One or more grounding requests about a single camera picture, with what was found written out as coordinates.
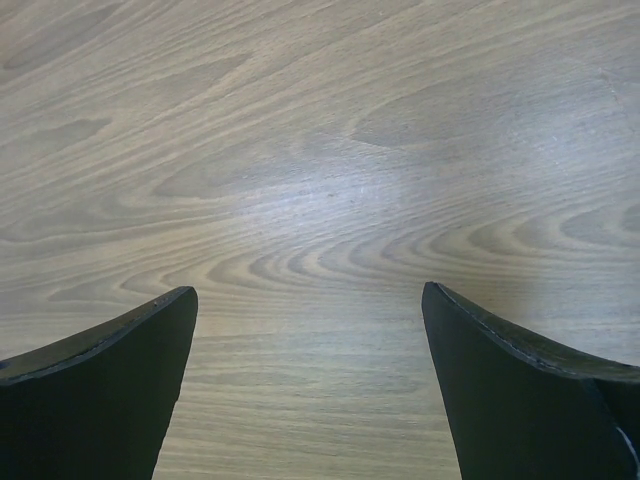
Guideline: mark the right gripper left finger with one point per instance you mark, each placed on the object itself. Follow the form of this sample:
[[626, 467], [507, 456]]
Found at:
[[98, 404]]

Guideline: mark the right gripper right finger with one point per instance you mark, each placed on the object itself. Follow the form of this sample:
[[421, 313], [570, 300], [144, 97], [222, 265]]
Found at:
[[522, 406]]

